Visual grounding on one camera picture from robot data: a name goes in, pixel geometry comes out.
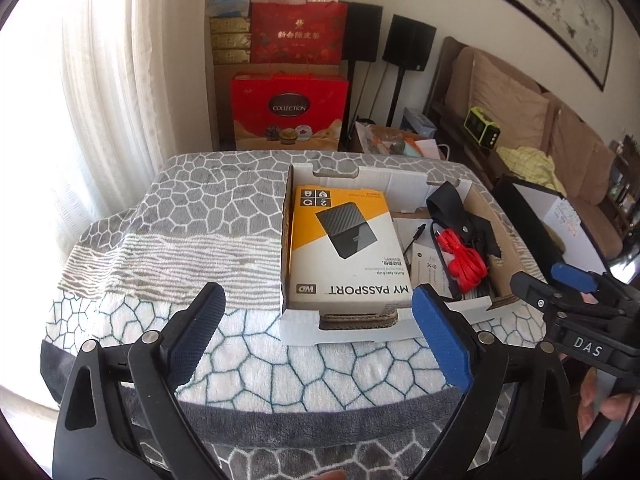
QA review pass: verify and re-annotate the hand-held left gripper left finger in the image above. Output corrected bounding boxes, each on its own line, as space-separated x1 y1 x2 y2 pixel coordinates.
52 281 227 480

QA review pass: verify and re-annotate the black strap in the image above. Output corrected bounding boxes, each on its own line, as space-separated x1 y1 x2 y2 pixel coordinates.
426 181 503 261

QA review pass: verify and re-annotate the yellow plaid cloth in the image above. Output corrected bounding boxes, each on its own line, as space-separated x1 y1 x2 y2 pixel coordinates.
497 146 568 196

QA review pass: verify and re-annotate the brown sofa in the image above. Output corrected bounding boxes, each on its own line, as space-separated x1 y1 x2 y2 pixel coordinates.
424 36 640 261

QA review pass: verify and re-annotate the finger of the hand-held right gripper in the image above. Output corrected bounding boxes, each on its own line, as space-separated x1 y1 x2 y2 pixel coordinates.
550 261 640 311
510 271 628 321

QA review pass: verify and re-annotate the yellow white hard drive box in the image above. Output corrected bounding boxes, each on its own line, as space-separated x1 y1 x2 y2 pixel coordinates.
289 185 412 311

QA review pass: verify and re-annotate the gold flat box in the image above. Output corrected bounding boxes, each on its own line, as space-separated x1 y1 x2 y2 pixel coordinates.
212 48 252 66
211 32 252 50
210 16 252 34

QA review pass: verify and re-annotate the black white storage box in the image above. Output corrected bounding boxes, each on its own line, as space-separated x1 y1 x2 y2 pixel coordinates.
492 175 613 281

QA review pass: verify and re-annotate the red cable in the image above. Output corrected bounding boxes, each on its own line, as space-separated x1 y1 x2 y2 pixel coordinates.
431 227 488 293

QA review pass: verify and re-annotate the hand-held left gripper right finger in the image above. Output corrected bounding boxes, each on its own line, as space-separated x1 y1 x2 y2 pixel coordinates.
411 283 583 480

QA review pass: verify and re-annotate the black speaker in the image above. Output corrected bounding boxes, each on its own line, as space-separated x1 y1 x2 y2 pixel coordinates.
382 14 431 72
345 2 383 62

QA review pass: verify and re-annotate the blue tissue pack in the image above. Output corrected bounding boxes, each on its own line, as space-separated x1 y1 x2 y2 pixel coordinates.
209 0 253 18

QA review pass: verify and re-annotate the framed wall painting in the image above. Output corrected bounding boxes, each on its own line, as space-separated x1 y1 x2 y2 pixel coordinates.
450 0 615 92

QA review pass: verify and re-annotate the clear plastic bag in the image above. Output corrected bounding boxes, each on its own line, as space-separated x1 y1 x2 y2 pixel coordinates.
356 121 388 153

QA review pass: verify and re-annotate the black speaker stand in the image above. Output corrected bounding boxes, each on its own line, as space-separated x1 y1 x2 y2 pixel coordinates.
348 60 357 151
387 66 406 128

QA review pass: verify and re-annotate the white paper envelope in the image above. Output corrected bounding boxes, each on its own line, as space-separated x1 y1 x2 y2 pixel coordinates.
392 217 466 301

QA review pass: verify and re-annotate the red gift box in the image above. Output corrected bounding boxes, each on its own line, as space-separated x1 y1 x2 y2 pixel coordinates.
230 72 351 152

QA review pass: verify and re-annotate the person's right hand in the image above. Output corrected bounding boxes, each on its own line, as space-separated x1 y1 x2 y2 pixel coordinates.
580 371 636 426

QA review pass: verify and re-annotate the white brown cardboard box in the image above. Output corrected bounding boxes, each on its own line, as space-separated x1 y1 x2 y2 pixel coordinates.
279 162 533 347

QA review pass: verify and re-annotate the blue white box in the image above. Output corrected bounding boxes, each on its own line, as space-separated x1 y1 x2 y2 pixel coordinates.
402 107 437 138

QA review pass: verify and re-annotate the tan sofa cushion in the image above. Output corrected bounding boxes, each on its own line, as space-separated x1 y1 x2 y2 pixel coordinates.
470 52 551 136

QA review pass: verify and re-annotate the green yellow device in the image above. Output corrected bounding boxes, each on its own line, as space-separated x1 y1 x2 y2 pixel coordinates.
464 106 501 148

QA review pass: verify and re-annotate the red gift bag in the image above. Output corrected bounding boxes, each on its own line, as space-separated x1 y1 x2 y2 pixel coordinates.
250 1 348 66

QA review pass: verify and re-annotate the white curtain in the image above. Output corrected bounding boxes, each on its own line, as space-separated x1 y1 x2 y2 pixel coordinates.
0 0 211 241

